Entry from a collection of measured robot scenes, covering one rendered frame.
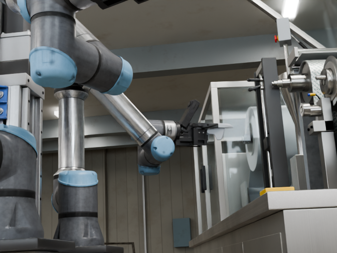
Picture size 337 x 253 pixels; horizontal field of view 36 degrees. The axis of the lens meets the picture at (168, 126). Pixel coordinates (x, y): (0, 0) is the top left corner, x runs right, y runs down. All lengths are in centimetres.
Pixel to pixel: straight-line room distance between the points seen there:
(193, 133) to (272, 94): 30
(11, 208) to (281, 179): 97
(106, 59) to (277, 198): 47
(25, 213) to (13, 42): 56
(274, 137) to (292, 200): 66
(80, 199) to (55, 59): 74
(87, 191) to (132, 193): 890
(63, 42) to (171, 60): 520
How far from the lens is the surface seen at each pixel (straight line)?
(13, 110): 137
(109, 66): 95
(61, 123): 175
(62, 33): 88
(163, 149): 163
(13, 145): 109
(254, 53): 603
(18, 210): 107
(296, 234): 114
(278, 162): 177
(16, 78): 139
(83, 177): 155
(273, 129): 179
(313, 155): 186
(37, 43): 88
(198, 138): 186
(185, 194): 1028
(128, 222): 1040
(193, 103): 188
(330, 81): 155
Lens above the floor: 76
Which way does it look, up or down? 15 degrees up
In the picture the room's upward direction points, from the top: 3 degrees counter-clockwise
